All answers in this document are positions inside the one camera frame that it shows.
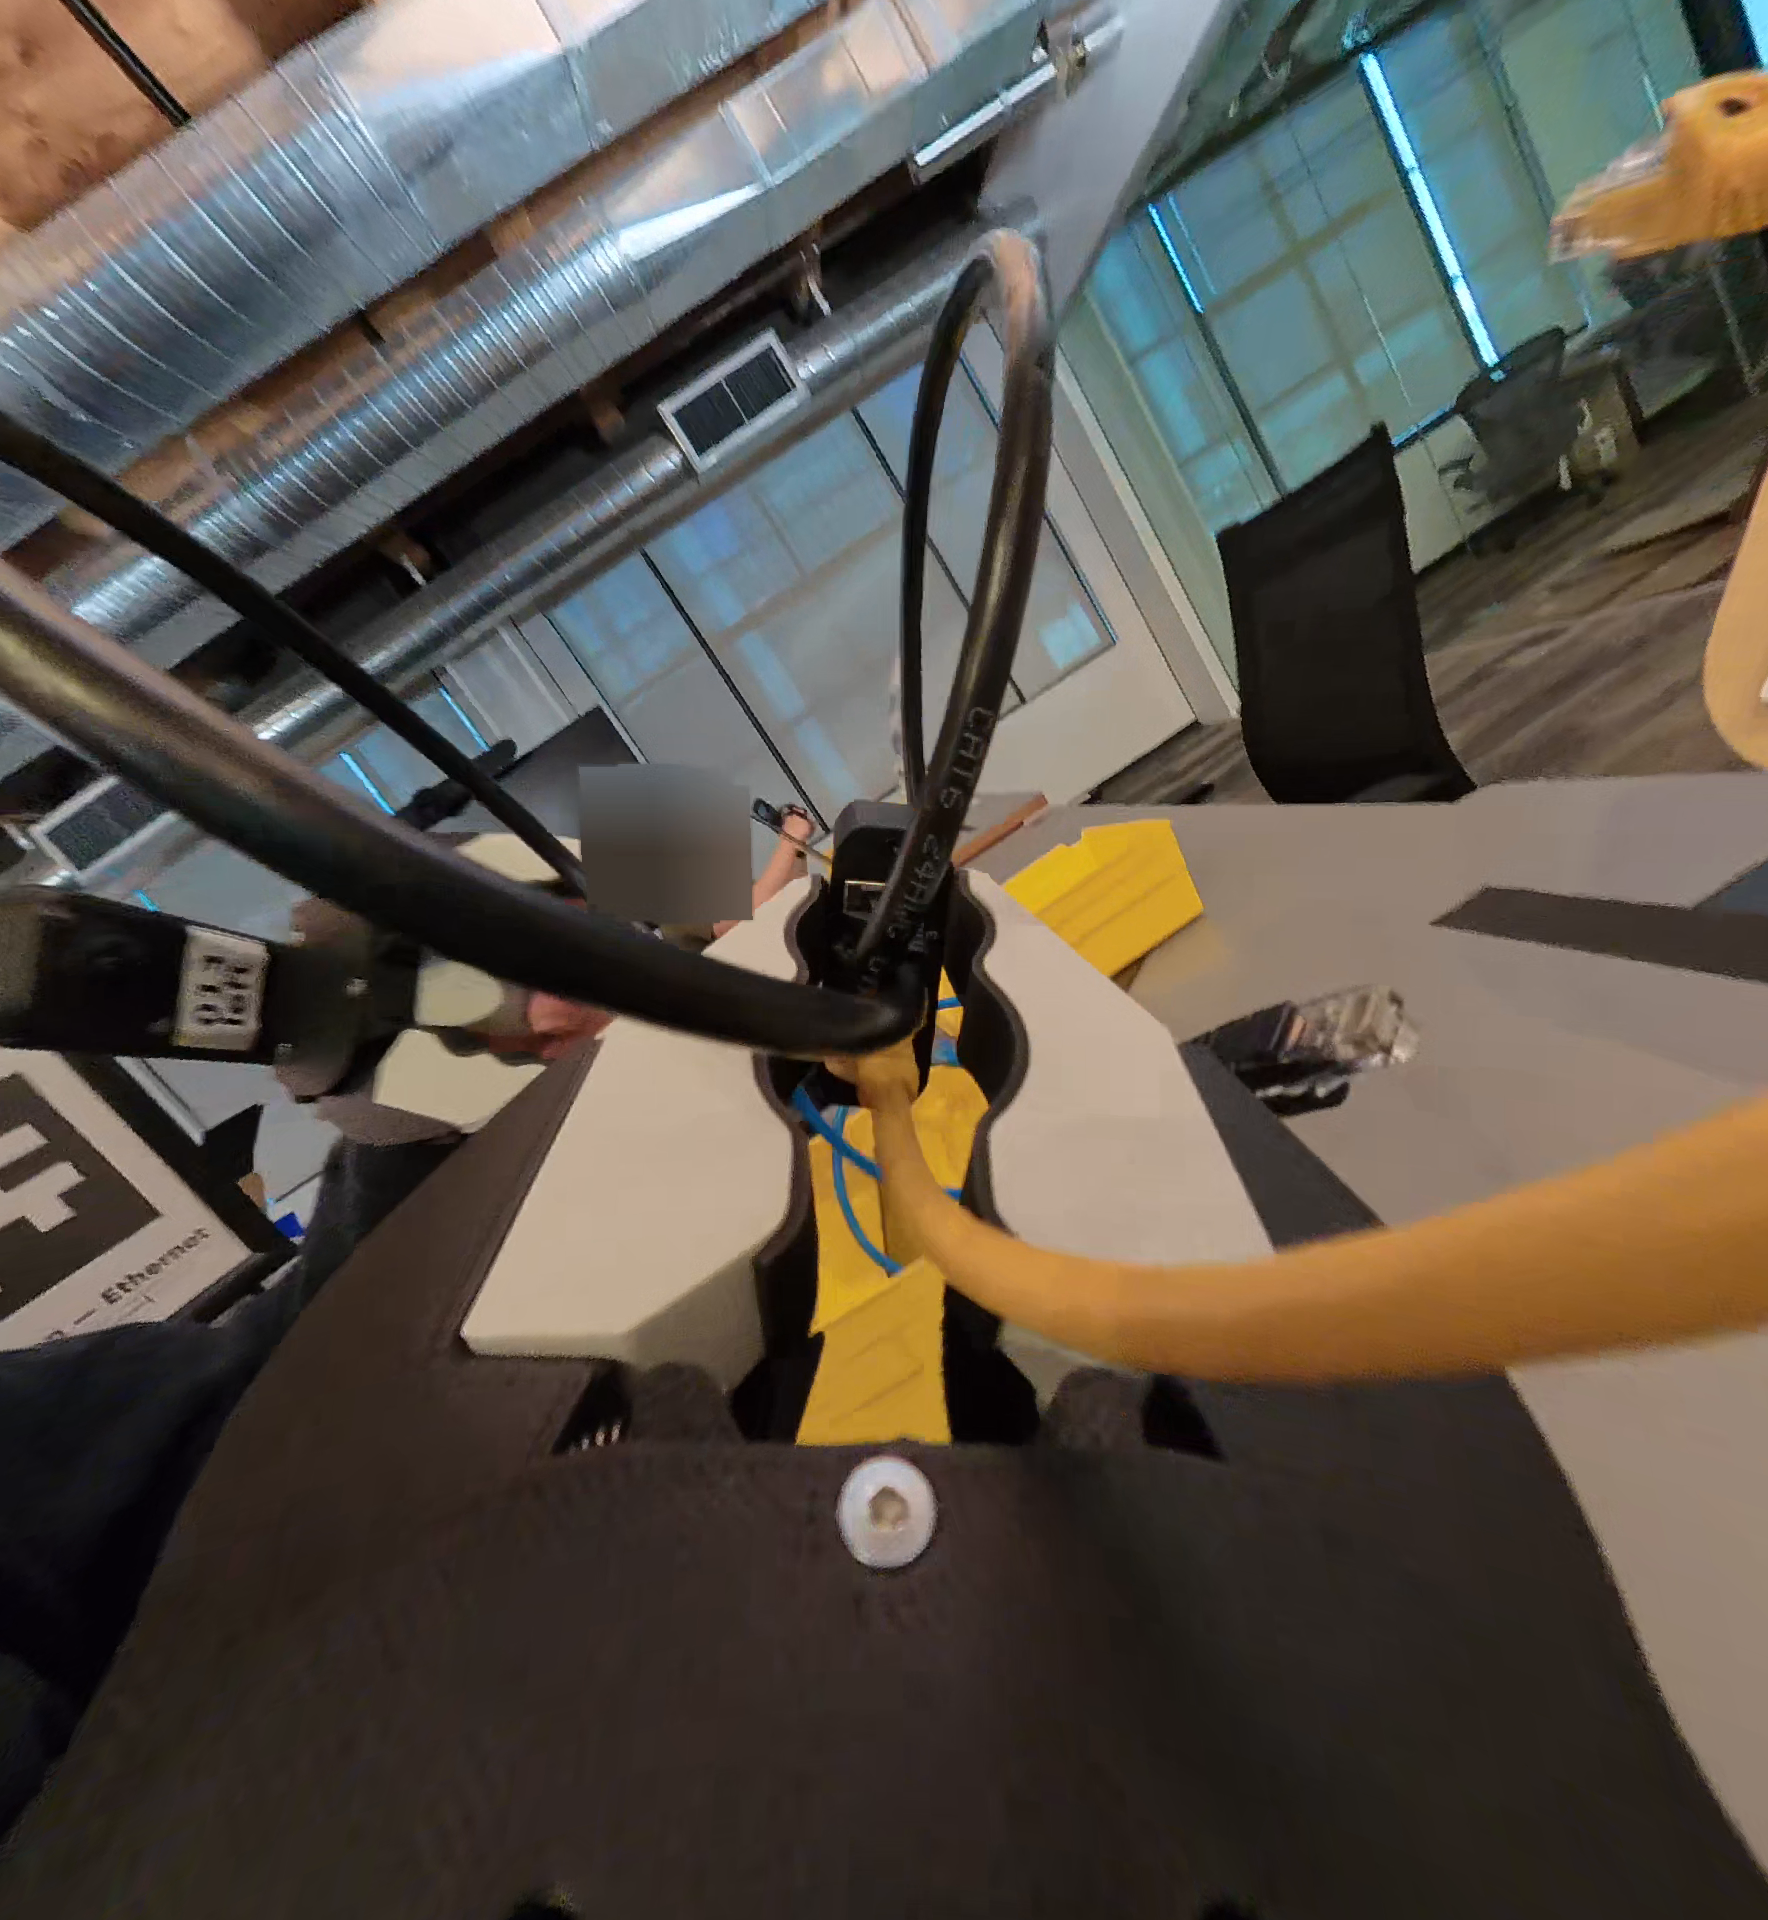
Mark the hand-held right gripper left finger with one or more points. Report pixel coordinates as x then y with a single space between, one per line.
644 1184

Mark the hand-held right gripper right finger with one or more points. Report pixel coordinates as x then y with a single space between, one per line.
1109 1080

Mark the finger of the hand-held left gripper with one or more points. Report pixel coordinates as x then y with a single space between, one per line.
509 866
465 1050

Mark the large yellow bin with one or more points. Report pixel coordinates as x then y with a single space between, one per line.
885 1365

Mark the person's left hand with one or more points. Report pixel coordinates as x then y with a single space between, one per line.
569 1029

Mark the small yellow bin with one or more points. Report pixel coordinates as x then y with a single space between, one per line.
1109 900

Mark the black white marker sign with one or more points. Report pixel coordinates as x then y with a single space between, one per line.
15 1201

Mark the black office chair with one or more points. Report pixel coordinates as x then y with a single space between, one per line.
1334 644
1522 421

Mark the white vent grille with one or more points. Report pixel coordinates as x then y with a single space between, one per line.
735 398

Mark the silver round air duct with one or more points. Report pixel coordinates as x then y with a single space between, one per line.
524 540

